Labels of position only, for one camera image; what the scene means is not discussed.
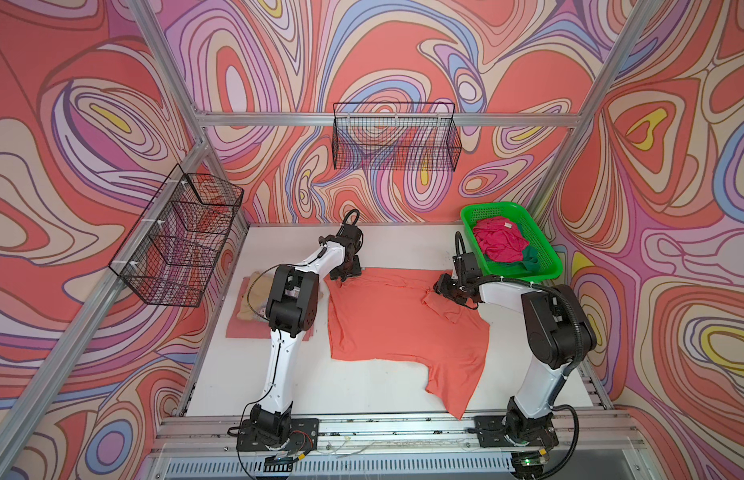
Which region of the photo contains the coral orange t shirt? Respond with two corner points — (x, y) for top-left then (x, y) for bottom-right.
(328, 268), (490, 419)

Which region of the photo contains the green plastic basket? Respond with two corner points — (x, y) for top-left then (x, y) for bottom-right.
(460, 202), (563, 283)

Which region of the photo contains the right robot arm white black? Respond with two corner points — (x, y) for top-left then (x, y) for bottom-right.
(434, 233), (596, 448)

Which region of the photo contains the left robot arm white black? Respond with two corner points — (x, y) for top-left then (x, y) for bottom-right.
(249, 209), (364, 444)

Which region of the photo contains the magenta t shirt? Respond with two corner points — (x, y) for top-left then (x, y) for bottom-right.
(472, 216), (529, 263)

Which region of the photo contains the dark green t shirt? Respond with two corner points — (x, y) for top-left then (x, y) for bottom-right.
(507, 245), (541, 275)

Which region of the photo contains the folded beige t shirt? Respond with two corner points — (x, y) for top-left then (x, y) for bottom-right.
(242, 264), (321, 336)

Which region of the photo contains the folded pink t shirt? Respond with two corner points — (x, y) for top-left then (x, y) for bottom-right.
(225, 275), (323, 343)

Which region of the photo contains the black wire basket back wall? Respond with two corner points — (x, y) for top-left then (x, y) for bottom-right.
(332, 101), (463, 172)

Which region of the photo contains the black wire basket wall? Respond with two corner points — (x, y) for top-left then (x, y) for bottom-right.
(332, 101), (463, 172)
(109, 166), (244, 308)

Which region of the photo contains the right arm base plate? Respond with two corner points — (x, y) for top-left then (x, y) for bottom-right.
(471, 411), (559, 449)

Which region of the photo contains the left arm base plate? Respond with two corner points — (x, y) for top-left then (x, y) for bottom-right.
(236, 418), (320, 453)

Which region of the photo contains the white vented cable duct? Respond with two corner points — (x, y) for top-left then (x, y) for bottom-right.
(154, 452), (515, 479)

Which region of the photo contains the aluminium frame horizontal back bar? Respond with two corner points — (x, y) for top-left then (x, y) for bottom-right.
(195, 112), (584, 128)

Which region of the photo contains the black wire basket left wall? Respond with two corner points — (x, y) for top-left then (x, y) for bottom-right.
(109, 166), (244, 308)

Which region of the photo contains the aluminium front rail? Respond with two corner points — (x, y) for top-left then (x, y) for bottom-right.
(151, 409), (647, 455)

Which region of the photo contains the aluminium frame right post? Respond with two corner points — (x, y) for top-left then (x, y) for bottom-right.
(528, 0), (662, 222)

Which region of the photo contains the aluminium frame post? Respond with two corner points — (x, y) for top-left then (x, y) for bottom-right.
(528, 0), (662, 222)
(126, 0), (251, 229)

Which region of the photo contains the aluminium frame left post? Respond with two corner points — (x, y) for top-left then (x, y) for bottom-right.
(126, 0), (251, 229)

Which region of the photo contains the aluminium frame left side bar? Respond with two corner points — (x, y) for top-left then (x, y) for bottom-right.
(0, 141), (212, 475)

